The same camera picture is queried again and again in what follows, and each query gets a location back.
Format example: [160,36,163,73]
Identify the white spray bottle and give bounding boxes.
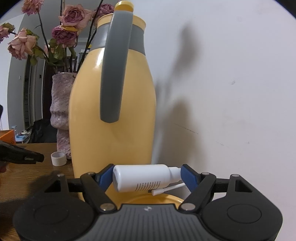
[112,164,185,196]

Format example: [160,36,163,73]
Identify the person's left hand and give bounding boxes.
[0,163,7,175]

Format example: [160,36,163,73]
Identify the red cardboard box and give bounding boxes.
[0,130,16,145]

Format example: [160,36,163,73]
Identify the yellow bear mug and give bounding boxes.
[114,193,184,208]

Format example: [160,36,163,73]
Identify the black bag on chair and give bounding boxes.
[29,119,57,144]

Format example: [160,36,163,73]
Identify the white tape roll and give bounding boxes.
[51,151,67,167]

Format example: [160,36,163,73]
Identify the pink textured vase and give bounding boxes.
[50,72,76,160]

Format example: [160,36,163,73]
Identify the yellow thermos jug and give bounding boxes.
[69,1,156,178]

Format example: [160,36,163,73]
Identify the dried pink roses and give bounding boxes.
[1,1,115,73]

